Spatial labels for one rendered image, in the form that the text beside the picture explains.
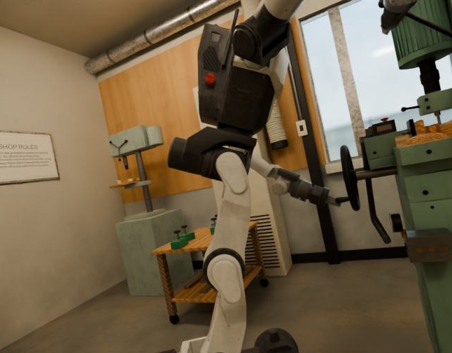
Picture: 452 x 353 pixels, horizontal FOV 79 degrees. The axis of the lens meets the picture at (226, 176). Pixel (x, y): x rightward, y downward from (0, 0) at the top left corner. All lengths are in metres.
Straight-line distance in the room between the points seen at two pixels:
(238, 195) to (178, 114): 2.26
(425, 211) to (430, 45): 0.58
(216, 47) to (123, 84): 2.73
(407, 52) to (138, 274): 2.56
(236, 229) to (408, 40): 0.92
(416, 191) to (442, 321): 0.43
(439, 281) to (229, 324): 0.70
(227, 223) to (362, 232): 1.84
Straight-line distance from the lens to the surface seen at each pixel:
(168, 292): 2.09
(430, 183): 1.11
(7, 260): 2.93
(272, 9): 0.79
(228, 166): 0.90
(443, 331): 1.26
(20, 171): 3.03
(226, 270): 0.94
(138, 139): 2.79
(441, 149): 1.06
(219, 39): 1.00
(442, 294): 1.21
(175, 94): 3.15
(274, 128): 2.47
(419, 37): 1.29
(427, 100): 1.29
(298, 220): 2.67
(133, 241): 2.78
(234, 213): 0.93
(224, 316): 1.04
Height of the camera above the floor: 0.92
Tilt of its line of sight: level
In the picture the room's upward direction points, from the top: 12 degrees counter-clockwise
